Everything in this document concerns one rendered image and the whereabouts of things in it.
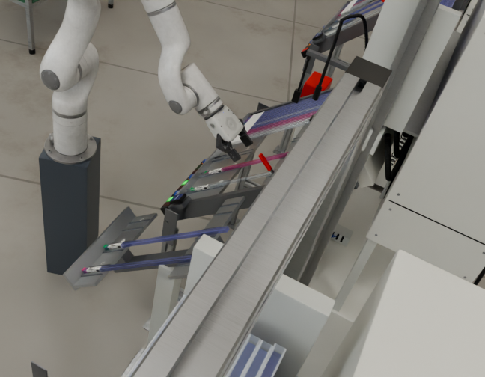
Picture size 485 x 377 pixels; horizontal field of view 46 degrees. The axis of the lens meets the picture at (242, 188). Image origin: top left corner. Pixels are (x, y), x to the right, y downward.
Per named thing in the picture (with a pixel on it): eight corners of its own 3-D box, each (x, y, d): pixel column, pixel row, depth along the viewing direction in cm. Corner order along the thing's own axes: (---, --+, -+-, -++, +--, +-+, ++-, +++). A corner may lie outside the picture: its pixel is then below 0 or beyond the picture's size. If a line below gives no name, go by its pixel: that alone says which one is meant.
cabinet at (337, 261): (214, 353, 242) (242, 265, 200) (277, 247, 291) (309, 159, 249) (353, 430, 230) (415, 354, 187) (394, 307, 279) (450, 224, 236)
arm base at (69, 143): (36, 158, 206) (33, 118, 193) (54, 126, 220) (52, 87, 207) (87, 169, 207) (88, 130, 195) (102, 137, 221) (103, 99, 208)
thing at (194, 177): (179, 217, 202) (169, 201, 200) (254, 126, 249) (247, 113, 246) (182, 217, 202) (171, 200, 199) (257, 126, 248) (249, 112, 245)
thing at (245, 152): (178, 211, 201) (174, 204, 200) (254, 121, 247) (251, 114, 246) (218, 203, 189) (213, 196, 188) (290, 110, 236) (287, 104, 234)
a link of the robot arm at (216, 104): (209, 105, 171) (215, 113, 172) (222, 92, 177) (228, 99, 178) (191, 116, 176) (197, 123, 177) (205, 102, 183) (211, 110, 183)
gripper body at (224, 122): (212, 112, 171) (233, 141, 174) (227, 96, 179) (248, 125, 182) (196, 121, 176) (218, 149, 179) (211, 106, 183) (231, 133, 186)
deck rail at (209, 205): (177, 221, 201) (168, 206, 199) (179, 217, 202) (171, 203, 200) (357, 188, 158) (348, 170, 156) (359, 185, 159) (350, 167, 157)
